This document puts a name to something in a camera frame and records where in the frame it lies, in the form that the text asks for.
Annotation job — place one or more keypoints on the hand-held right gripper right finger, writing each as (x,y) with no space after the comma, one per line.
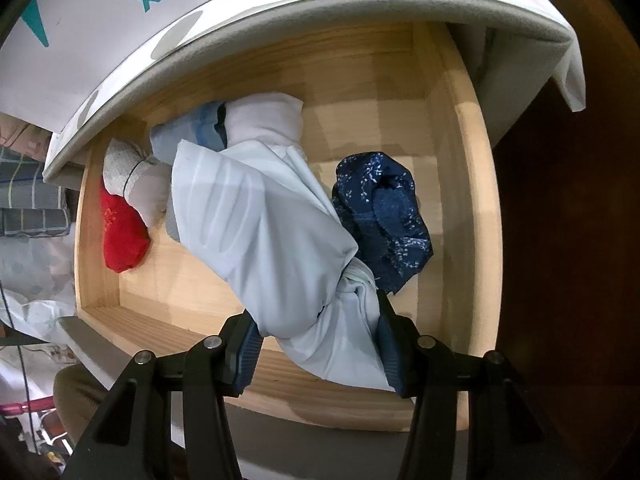
(392,360)

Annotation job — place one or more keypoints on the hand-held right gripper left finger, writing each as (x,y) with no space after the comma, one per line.
(247,360)

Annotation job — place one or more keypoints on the wooden drawer with grey front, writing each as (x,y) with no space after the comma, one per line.
(440,285)

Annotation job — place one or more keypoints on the navy floral underwear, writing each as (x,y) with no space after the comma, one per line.
(390,220)

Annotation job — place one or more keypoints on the pale blue underwear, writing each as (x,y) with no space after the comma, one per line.
(260,220)

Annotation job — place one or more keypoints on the red sock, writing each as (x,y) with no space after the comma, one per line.
(122,235)

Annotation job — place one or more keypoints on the grey ribbed sock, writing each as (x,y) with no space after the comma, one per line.
(145,185)

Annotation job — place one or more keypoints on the blue sock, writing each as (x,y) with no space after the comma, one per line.
(175,135)

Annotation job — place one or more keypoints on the white shoe box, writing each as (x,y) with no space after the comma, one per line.
(100,35)

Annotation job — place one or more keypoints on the white leaf-print cloth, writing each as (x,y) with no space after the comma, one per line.
(35,280)

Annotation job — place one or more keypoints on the grey plaid blanket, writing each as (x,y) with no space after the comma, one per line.
(30,195)

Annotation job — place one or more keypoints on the grey bedside cabinet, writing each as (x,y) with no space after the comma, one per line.
(515,85)

